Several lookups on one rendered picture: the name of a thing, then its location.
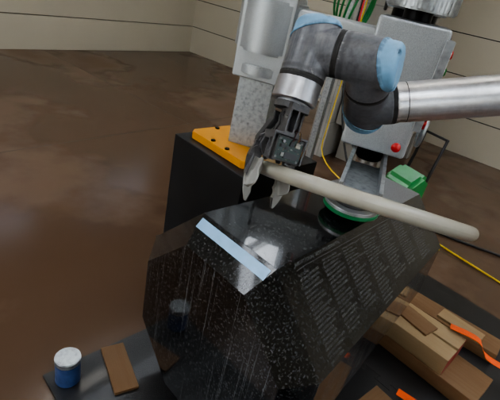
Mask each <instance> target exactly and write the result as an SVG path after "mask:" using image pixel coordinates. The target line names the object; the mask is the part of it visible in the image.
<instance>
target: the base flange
mask: <svg viewBox="0 0 500 400"><path fill-rule="evenodd" d="M230 127H231V125H227V126H218V127H217V126H215V127H210V128H202V129H194V131H193V133H192V138H193V139H195V140H196V141H198V142H199V143H201V144H203V145H204V146H206V147H207V148H209V149H210V150H212V151H214V152H216V153H217V154H218V155H219V156H222V157H223V158H225V159H226V160H228V161H229V162H231V163H233V164H234V165H236V166H237V167H239V168H241V169H244V164H245V159H246V155H247V153H248V150H249V149H250V147H247V146H244V145H241V144H237V143H233V142H231V141H229V131H230Z"/></svg>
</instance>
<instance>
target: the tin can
mask: <svg viewBox="0 0 500 400"><path fill-rule="evenodd" d="M54 364H55V382H56V385H57V386H58V387H61V388H69V387H73V386H74V385H76V384H77V383H78V382H79V380H80V377H81V352H80V351H79V350H78V349H77V348H71V347H70V348H63V349H61V350H59V351H58V352H57V353H56V355H55V358H54Z"/></svg>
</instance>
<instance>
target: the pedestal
mask: <svg viewBox="0 0 500 400"><path fill-rule="evenodd" d="M192 133H193V132H188V133H176V134H175V143H174V149H173V156H172V163H171V175H170V182H169V189H168V196H167V208H166V215H165V222H164V228H163V232H164V233H165V232H166V231H168V230H170V229H173V228H174V227H176V226H178V225H181V224H182V223H184V222H186V221H189V220H190V219H192V218H194V217H197V216H198V215H201V214H203V213H205V212H209V211H212V210H218V209H221V208H225V207H228V206H234V205H237V204H241V203H244V202H250V201H253V200H256V199H260V198H266V197H269V196H271V194H272V187H273V185H274V182H275V180H274V179H272V178H269V177H267V176H265V175H262V174H259V177H258V179H257V180H256V182H255V184H253V185H252V188H251V194H250V195H249V196H248V199H247V201H245V200H244V199H243V192H242V186H243V178H244V169H241V168H239V167H237V166H236V165H234V164H233V163H231V162H229V161H228V160H226V159H225V158H223V157H222V156H219V155H218V154H217V153H216V152H214V151H212V150H210V149H209V148H207V147H206V146H204V145H203V144H201V143H199V142H198V141H196V140H195V139H193V138H192ZM316 165H317V161H315V160H312V159H311V158H309V157H308V156H305V155H304V156H303V159H302V163H301V166H300V167H299V166H297V167H296V166H295V170H297V171H301V172H304V173H307V174H310V175H313V174H314V171H315V167H316Z"/></svg>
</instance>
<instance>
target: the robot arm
mask: <svg viewBox="0 0 500 400"><path fill-rule="evenodd" d="M405 56H406V46H405V45H404V44H403V43H402V42H401V41H398V40H393V39H391V38H390V37H378V36H374V35H370V34H366V33H358V32H355V31H351V30H346V29H343V26H342V24H341V23H340V21H338V20H337V19H336V18H334V17H331V16H325V14H322V13H307V14H304V15H302V16H301V17H299V18H298V20H297V21H296V23H295V25H294V29H293V31H292V32H291V34H290V41H289V44H288V46H287V51H286V54H285V56H284V59H283V63H282V66H281V69H280V72H279V74H278V77H277V79H276V83H275V87H274V90H273V92H272V95H273V97H274V98H275V104H274V106H275V107H277V108H279V109H281V112H279V111H278V110H275V111H274V113H273V114H272V115H271V116H270V117H269V118H268V120H267V121H266V123H265V124H264V125H263V127H262V128H261V129H260V130H259V132H258V133H257V134H256V136H255V141H254V144H253V145H252V146H251V147H250V149H249V150H248V153H247V155H246V159H245V164H244V178H243V186H242V192H243V199H244V200H245V201H247V199H248V196H249V195H250V194H251V188H252V185H253V184H255V182H256V180H257V179H258V177H259V174H260V172H261V171H262V170H263V167H264V165H263V160H266V159H270V160H275V162H276V163H278V164H280V162H282V165H281V166H284V167H288V168H291V169H295V166H296V167H297V166H299V167H300V166H301V163H302V159H303V156H304V154H305V151H306V146H307V144H308V140H304V139H302V134H301V133H300V130H301V127H302V123H303V121H304V118H305V116H308V115H309V112H310V110H312V109H314V108H315V107H316V105H317V100H318V99H319V98H320V97H321V94H320V93H321V88H322V87H323V84H324V82H325V77H330V78H334V79H339V80H343V81H345V90H344V103H343V106H342V111H343V118H344V122H345V124H346V125H347V126H348V127H349V128H350V129H351V130H352V131H354V132H356V133H360V134H369V133H373V132H375V131H377V130H378V129H380V128H381V127H382V125H392V124H398V123H399V122H411V121H435V120H448V119H460V118H473V117H496V116H500V74H496V75H477V76H468V77H457V78H446V79H427V80H418V81H407V82H399V79H400V76H401V73H402V68H403V63H404V60H405ZM299 133H300V136H299ZM303 148H304V149H303ZM262 155H263V157H261V156H262ZM300 158H301V159H300ZM289 190H290V185H289V184H286V183H282V182H280V181H278V180H275V182H274V185H273V187H272V194H271V197H270V208H272V209H273V208H274V207H275V206H276V204H277V203H278V202H279V200H280V198H281V197H282V196H283V195H284V194H288V193H289Z"/></svg>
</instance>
